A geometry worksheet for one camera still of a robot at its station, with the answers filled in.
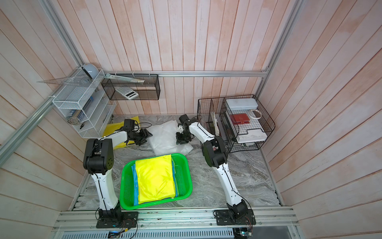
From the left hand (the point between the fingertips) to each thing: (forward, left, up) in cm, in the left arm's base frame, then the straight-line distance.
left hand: (150, 137), depth 103 cm
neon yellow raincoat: (-32, -9, +7) cm, 34 cm away
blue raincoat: (-35, +1, +4) cm, 35 cm away
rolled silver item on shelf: (-8, +32, +29) cm, 44 cm away
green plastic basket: (-23, -24, +4) cm, 33 cm away
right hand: (-2, -20, -2) cm, 20 cm away
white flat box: (-10, -64, +17) cm, 67 cm away
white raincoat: (-3, -9, +1) cm, 10 cm away
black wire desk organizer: (+15, -46, +9) cm, 49 cm away
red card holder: (0, -59, +20) cm, 62 cm away
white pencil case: (+12, -61, +21) cm, 65 cm away
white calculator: (+20, +14, +24) cm, 34 cm away
